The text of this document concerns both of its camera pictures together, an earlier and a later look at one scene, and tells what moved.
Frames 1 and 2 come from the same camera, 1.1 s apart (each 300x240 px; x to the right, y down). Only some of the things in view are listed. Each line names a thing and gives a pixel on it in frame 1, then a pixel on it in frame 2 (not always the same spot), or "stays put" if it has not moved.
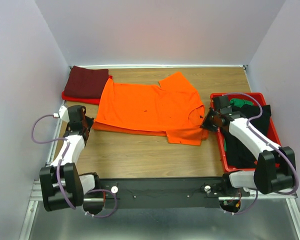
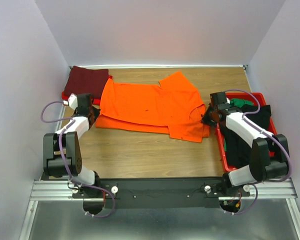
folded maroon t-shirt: [85, 82] stays put
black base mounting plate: [163, 193] stays put
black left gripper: [90, 121] to [97, 112]
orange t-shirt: [173, 110] stays put
